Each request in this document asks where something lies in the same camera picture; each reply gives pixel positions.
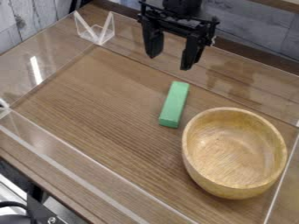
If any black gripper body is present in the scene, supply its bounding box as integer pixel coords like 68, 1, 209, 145
139, 0, 221, 46

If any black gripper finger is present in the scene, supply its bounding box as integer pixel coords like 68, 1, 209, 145
142, 17, 165, 59
181, 32, 206, 71

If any green rectangular block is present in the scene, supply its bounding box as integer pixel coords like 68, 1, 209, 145
159, 81, 190, 129

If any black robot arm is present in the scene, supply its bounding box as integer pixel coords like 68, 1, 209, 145
138, 0, 221, 71

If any wooden bowl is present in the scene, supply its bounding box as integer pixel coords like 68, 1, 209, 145
182, 107, 287, 200

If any clear acrylic tray wall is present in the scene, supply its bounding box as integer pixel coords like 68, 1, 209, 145
0, 7, 299, 224

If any black metal bracket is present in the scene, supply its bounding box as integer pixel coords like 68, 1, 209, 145
27, 195, 60, 224

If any black cable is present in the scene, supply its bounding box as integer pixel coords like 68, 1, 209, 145
0, 200, 30, 212

